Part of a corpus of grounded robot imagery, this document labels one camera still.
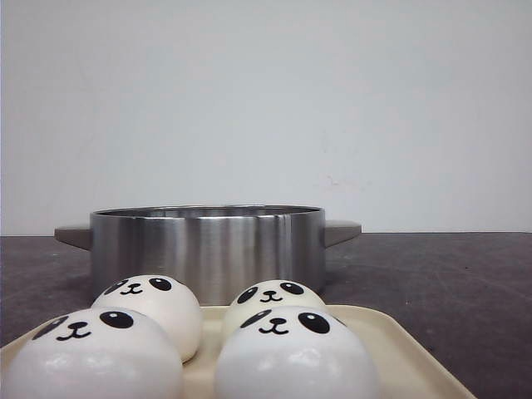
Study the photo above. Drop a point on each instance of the stainless steel steamer pot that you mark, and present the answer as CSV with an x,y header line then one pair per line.
x,y
216,251

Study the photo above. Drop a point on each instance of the cream plastic tray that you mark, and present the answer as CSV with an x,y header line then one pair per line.
x,y
406,369

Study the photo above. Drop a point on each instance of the panda bun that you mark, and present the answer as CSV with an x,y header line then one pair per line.
x,y
264,295
96,353
295,352
167,301

